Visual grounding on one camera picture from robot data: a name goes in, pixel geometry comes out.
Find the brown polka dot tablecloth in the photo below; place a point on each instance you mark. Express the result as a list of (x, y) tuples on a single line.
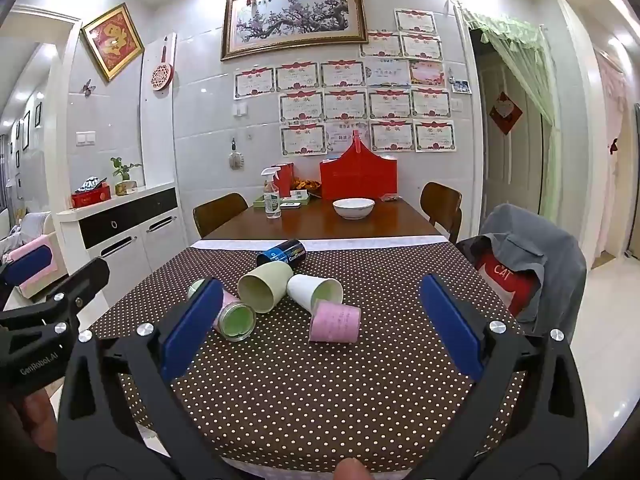
[(300, 395)]

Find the framed blossom painting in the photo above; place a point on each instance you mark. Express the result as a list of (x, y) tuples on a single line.
[(295, 15)]

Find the person's right hand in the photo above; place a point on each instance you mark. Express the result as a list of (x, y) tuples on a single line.
[(352, 470)]

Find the white under cloth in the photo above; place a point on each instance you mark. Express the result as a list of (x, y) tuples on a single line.
[(350, 244)]

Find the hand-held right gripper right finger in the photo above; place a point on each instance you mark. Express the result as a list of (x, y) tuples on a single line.
[(452, 325)]

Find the white cup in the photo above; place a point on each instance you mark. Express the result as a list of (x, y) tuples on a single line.
[(312, 291)]

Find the white remote control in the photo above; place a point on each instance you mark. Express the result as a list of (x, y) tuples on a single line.
[(290, 205)]

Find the hanging white wall brush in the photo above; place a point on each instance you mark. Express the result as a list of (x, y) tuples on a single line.
[(234, 160)]

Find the red tin box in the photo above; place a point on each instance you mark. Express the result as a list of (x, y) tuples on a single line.
[(90, 197)]

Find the round red wall ornament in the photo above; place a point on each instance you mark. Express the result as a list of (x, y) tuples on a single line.
[(161, 77)]

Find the white and black sideboard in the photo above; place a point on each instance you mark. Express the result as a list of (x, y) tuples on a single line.
[(130, 240)]

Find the orange snack pile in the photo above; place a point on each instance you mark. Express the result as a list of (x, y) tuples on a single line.
[(306, 184)]

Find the brown wooden chair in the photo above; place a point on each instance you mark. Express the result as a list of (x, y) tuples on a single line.
[(220, 214), (441, 205)]

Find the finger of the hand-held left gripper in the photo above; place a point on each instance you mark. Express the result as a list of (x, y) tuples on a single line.
[(30, 264), (80, 280)]

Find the flat green box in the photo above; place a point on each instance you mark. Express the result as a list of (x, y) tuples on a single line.
[(260, 203)]

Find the framed red picture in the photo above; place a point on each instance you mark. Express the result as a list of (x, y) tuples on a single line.
[(112, 40)]

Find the red printed cloth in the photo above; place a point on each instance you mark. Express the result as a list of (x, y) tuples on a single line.
[(507, 282)]

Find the green lace curtain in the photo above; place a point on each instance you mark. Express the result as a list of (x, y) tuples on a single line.
[(530, 55)]

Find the small wall photo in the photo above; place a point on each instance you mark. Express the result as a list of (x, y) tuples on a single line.
[(461, 86)]

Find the white wall switch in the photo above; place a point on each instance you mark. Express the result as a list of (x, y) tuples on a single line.
[(85, 137), (241, 109), (457, 104)]

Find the grey jacket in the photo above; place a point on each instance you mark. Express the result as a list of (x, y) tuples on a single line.
[(545, 245)]

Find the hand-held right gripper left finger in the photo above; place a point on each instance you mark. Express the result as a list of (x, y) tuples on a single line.
[(192, 327)]

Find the white bowl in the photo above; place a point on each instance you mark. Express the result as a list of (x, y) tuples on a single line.
[(353, 208)]

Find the black printed cup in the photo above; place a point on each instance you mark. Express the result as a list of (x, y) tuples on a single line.
[(280, 255)]

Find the beige cup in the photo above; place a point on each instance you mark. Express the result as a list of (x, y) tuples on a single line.
[(261, 287)]

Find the group of wall certificates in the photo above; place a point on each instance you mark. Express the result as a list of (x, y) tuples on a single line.
[(345, 105)]

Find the red diamond door ornament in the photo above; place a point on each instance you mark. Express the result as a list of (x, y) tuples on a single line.
[(506, 114)]

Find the pink cup with green inside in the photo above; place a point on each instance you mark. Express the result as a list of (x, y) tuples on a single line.
[(236, 321)]

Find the clear spray bottle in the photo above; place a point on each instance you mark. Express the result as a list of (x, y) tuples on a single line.
[(272, 200)]

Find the potted green plant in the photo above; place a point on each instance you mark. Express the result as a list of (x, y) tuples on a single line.
[(125, 182)]

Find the wooden dining table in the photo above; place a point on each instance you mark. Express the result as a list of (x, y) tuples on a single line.
[(315, 227)]

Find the light sofa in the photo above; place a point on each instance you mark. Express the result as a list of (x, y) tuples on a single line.
[(20, 225)]

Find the pink cushion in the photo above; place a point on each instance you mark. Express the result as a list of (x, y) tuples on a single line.
[(57, 272)]

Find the butterfly wall decoration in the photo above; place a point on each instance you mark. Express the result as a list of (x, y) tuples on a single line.
[(88, 87)]

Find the red carton box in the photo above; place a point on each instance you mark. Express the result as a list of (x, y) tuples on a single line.
[(285, 180)]

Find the person's left hand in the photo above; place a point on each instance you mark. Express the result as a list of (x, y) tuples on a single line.
[(27, 422)]

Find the white door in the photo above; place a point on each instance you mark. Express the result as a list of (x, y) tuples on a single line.
[(515, 170)]

